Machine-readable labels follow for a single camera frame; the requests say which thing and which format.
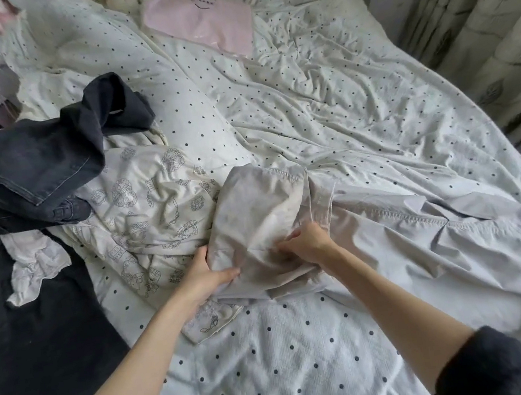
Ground person's left forearm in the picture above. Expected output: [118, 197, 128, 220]
[70, 293, 221, 395]

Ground dark grey jeans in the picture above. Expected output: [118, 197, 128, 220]
[0, 228, 137, 395]

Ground cream patterned pyjama top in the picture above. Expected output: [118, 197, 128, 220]
[43, 118, 251, 359]

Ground striped beige curtain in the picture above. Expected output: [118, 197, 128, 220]
[392, 0, 521, 218]

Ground person's black right sleeve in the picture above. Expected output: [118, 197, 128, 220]
[422, 320, 521, 395]

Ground white crumpled blanket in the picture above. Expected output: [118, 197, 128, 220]
[0, 0, 168, 128]

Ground light grey smocked garment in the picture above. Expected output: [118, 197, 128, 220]
[194, 127, 521, 392]

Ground person's right hand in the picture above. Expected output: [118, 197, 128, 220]
[274, 218, 348, 281]

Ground white dotted bed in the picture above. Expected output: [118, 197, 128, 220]
[0, 0, 521, 395]

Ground person's right forearm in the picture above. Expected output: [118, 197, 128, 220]
[323, 235, 482, 395]

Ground person's left hand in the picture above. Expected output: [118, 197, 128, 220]
[167, 241, 247, 315]

